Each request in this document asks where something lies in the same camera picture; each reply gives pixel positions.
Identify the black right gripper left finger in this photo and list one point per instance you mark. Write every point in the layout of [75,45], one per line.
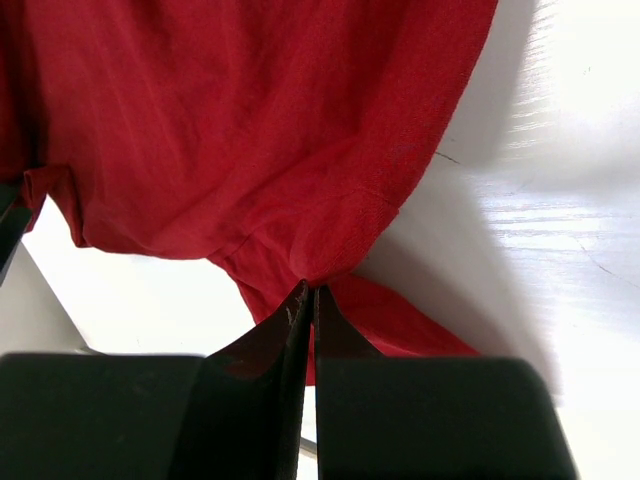
[235,414]

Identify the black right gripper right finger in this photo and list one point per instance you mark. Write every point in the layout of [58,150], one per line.
[381,417]

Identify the dark red t shirt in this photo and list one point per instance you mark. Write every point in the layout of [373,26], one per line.
[276,139]

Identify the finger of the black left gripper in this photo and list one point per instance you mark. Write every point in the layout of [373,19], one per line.
[14,222]

